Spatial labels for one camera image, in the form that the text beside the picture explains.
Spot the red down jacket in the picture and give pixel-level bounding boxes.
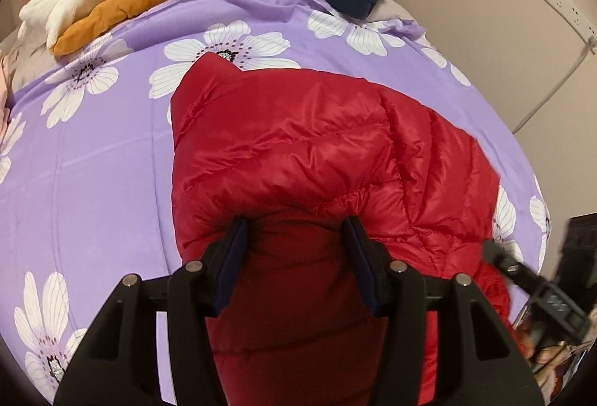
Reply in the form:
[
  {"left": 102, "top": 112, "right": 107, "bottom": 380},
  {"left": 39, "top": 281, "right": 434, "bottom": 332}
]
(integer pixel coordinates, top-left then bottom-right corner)
[{"left": 169, "top": 53, "right": 514, "bottom": 406}]

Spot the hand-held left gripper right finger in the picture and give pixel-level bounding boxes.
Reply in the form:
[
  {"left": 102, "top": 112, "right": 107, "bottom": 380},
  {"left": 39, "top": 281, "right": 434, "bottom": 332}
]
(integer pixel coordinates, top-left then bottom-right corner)
[{"left": 343, "top": 216, "right": 544, "bottom": 406}]

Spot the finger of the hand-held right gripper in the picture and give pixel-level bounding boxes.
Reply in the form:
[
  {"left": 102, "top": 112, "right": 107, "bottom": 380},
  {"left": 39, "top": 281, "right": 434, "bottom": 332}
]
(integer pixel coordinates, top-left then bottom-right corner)
[
  {"left": 482, "top": 239, "right": 592, "bottom": 345},
  {"left": 557, "top": 214, "right": 597, "bottom": 295}
]

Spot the orange garment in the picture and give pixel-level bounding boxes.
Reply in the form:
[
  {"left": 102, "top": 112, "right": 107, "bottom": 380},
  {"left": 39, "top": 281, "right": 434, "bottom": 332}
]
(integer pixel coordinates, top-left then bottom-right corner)
[{"left": 52, "top": 0, "right": 206, "bottom": 57}]

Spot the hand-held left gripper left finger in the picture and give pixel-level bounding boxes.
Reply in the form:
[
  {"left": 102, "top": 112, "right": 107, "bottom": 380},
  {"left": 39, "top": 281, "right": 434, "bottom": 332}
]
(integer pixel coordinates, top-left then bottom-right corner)
[{"left": 53, "top": 216, "right": 250, "bottom": 406}]

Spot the white power cable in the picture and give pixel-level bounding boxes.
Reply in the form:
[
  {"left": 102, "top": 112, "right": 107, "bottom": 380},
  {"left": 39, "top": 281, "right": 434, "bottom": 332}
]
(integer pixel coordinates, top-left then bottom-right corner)
[{"left": 512, "top": 40, "right": 597, "bottom": 134}]

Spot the purple floral blanket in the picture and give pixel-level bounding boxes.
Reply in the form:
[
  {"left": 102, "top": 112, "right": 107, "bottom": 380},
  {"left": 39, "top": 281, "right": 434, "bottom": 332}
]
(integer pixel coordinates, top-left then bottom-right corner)
[{"left": 0, "top": 0, "right": 553, "bottom": 406}]

